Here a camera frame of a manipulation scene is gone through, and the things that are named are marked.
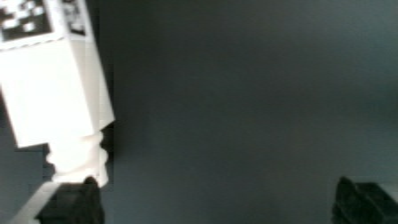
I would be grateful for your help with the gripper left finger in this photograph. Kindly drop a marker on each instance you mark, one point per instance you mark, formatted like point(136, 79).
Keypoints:
point(26, 216)

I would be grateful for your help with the white leg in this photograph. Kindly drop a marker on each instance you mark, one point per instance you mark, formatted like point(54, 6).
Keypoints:
point(52, 84)

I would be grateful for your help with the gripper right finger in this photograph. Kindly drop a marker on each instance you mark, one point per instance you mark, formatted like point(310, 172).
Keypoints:
point(365, 203)

